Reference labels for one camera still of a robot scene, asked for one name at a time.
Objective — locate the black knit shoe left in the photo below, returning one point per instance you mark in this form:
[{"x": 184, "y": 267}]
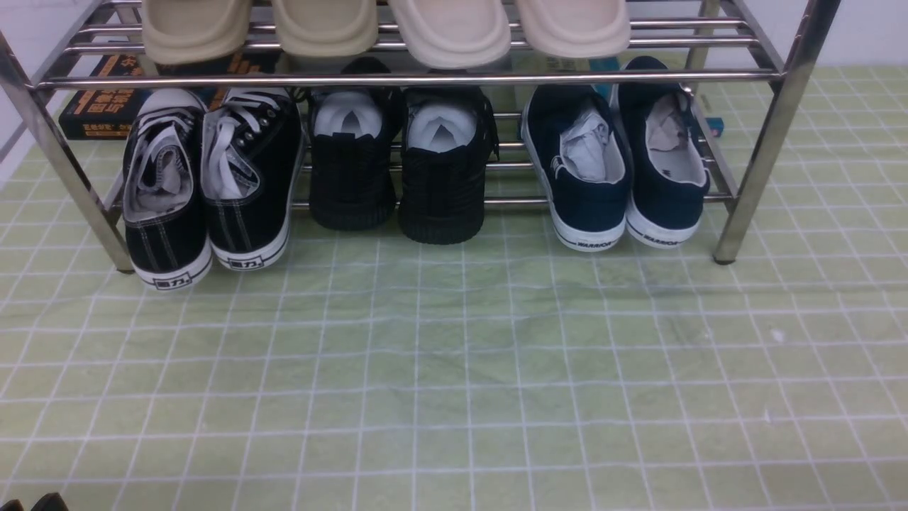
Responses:
[{"x": 351, "y": 133}]

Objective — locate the black canvas sneaker right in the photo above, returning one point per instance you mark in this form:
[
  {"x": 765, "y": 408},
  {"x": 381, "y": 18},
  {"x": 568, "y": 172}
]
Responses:
[{"x": 253, "y": 148}]

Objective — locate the beige slipper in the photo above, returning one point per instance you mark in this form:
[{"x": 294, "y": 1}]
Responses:
[
  {"x": 325, "y": 28},
  {"x": 181, "y": 32}
]

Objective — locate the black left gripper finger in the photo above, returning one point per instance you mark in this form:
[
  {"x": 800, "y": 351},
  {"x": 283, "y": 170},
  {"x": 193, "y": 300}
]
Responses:
[{"x": 12, "y": 505}]

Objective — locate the black canvas sneaker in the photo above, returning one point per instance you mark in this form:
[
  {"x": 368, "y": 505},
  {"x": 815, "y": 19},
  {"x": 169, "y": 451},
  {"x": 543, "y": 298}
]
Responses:
[
  {"x": 253, "y": 148},
  {"x": 164, "y": 225}
]

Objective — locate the green checkered tablecloth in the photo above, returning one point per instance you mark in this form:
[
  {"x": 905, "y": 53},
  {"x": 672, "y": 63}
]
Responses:
[{"x": 367, "y": 372}]

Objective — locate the cream slipper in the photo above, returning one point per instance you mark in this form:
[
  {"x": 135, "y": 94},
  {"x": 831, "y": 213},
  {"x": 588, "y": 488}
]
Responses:
[
  {"x": 453, "y": 34},
  {"x": 576, "y": 29}
]

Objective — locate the black orange book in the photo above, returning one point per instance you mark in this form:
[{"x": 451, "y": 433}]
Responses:
[{"x": 109, "y": 114}]

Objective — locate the black knit shoe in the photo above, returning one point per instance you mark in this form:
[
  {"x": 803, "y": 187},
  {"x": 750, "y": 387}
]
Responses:
[
  {"x": 448, "y": 136},
  {"x": 351, "y": 133}
]

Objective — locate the black canvas sneaker left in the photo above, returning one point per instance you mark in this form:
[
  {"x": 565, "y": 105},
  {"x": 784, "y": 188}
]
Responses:
[{"x": 164, "y": 225}]

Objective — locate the stainless steel shoe rack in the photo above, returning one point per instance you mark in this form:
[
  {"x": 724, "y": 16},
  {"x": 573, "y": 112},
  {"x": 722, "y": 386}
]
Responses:
[{"x": 725, "y": 42}]

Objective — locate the black knit shoe right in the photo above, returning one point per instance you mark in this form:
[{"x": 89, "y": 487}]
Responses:
[{"x": 448, "y": 136}]

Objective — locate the cream slipper far right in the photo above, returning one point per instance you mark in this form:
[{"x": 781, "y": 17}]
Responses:
[{"x": 576, "y": 29}]

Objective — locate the navy slip-on shoe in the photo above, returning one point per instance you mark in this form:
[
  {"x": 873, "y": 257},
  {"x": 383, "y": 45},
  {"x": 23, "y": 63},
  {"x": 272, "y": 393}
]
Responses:
[
  {"x": 581, "y": 158},
  {"x": 670, "y": 178}
]

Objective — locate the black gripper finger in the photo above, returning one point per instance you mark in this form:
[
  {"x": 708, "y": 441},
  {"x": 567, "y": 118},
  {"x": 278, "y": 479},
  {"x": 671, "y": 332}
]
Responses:
[{"x": 50, "y": 502}]

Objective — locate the beige slipper far left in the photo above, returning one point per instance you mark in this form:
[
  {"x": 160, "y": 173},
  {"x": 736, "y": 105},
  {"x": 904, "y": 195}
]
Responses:
[{"x": 181, "y": 32}]

